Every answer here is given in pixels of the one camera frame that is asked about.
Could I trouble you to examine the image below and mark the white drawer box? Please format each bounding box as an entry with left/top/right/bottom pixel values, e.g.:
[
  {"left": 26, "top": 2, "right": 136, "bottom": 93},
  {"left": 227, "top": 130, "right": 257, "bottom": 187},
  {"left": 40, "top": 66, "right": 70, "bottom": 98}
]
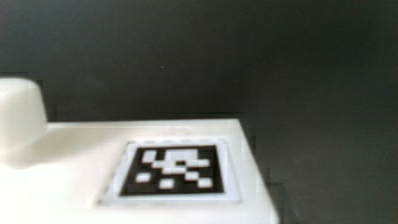
[{"left": 0, "top": 78, "right": 278, "bottom": 224}]

